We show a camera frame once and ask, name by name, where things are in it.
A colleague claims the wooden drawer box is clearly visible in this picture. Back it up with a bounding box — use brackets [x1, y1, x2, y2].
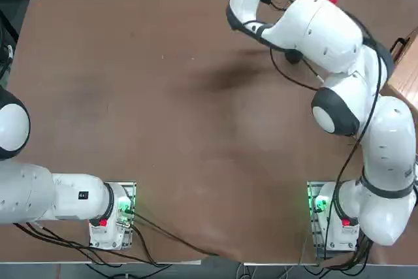
[380, 27, 418, 113]

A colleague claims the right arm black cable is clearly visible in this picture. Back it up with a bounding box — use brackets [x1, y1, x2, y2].
[269, 14, 389, 260]

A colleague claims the thin black table cable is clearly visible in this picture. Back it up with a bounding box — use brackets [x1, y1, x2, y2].
[130, 210, 219, 257]

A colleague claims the black base cable bundle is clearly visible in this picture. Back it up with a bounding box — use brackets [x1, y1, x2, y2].
[12, 222, 164, 267]

